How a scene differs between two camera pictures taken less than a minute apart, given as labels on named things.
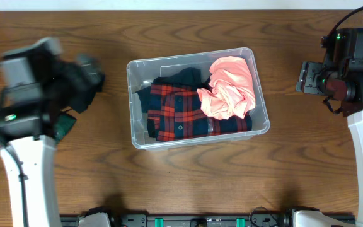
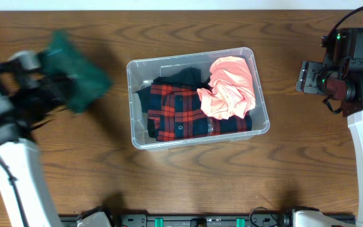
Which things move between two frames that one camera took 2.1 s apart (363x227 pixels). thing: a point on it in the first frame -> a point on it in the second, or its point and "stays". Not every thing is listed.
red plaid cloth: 176,114 stays
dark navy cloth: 188,77 stays
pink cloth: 231,93 stays
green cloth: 63,124 -> 89,83
